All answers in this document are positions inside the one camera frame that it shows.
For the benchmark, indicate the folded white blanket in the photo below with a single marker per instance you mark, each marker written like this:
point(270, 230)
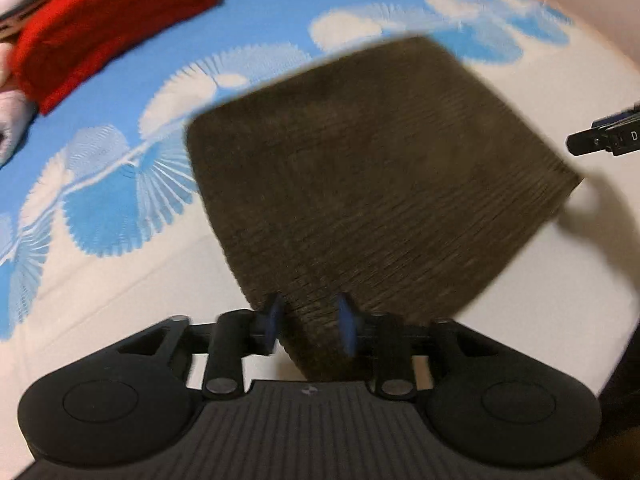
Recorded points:
point(11, 125)

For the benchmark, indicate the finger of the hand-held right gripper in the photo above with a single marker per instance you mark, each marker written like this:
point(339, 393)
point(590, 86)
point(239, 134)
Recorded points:
point(600, 140)

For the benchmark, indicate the folded red blanket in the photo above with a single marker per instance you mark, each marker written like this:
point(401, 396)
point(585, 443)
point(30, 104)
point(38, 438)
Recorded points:
point(100, 25)

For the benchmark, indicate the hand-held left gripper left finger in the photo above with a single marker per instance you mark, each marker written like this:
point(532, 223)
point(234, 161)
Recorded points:
point(271, 325)

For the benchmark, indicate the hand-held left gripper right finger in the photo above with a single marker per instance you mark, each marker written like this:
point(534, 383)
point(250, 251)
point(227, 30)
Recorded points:
point(347, 325)

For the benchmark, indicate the blue white printed bed sheet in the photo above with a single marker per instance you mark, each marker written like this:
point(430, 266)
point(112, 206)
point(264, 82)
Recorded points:
point(125, 200)

